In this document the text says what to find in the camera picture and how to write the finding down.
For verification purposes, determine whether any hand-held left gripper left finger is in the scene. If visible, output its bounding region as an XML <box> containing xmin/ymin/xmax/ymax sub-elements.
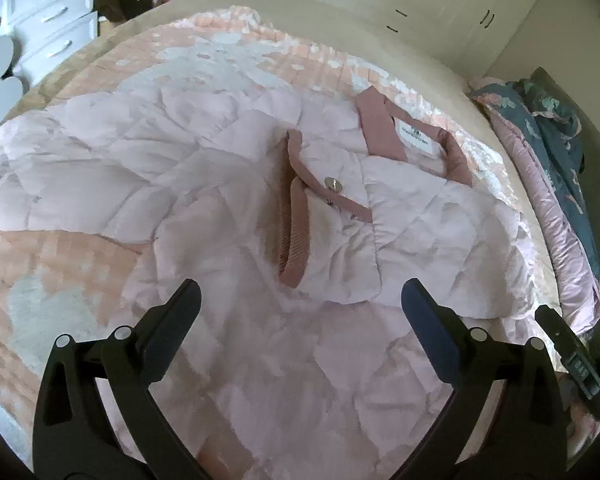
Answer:
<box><xmin>31</xmin><ymin>279</ymin><xmax>216</xmax><ymax>480</ymax></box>

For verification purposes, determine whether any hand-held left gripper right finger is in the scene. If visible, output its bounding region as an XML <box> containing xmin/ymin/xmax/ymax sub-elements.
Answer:
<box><xmin>401</xmin><ymin>278</ymin><xmax>569</xmax><ymax>480</ymax></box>

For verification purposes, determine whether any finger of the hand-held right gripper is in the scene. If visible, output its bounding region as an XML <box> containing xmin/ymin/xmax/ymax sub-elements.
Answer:
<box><xmin>535</xmin><ymin>304</ymin><xmax>600</xmax><ymax>421</ymax></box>

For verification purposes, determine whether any pink quilted jacket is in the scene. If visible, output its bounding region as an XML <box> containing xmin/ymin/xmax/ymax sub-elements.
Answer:
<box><xmin>0</xmin><ymin>87</ymin><xmax>536</xmax><ymax>480</ymax></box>

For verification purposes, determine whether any teal floral duvet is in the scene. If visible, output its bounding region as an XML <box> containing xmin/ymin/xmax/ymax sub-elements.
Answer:
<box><xmin>467</xmin><ymin>76</ymin><xmax>600</xmax><ymax>341</ymax></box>

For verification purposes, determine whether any peach patterned blanket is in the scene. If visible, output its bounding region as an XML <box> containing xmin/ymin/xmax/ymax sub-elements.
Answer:
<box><xmin>0</xmin><ymin>5</ymin><xmax>561</xmax><ymax>411</ymax></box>

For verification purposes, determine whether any beige bed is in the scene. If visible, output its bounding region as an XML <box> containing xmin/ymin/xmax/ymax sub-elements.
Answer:
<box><xmin>25</xmin><ymin>0</ymin><xmax>600</xmax><ymax>391</ymax></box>

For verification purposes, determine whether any dark chair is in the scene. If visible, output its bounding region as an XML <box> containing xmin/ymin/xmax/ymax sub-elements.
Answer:
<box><xmin>97</xmin><ymin>0</ymin><xmax>156</xmax><ymax>23</ymax></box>

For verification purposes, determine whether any white dresser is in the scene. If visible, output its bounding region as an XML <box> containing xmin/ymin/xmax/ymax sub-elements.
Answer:
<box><xmin>0</xmin><ymin>0</ymin><xmax>101</xmax><ymax>81</ymax></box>

